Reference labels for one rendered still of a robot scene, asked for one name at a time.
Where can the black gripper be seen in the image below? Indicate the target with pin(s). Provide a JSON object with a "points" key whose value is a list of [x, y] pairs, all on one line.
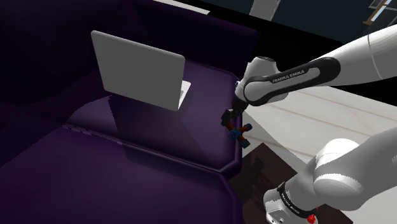
{"points": [[238, 107]]}

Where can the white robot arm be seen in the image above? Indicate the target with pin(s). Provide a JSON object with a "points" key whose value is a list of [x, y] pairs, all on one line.
{"points": [[347, 65]]}

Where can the brown and blue stick toy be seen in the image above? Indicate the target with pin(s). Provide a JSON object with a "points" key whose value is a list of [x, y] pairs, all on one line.
{"points": [[238, 134]]}

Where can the dark brown robot stand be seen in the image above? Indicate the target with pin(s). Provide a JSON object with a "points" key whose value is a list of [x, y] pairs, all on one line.
{"points": [[266, 173]]}

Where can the grey open laptop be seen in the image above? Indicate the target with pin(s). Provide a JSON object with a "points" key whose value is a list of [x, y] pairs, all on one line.
{"points": [[139, 71]]}

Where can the dark purple sofa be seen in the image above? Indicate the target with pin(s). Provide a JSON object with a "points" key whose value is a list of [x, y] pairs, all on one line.
{"points": [[93, 173]]}

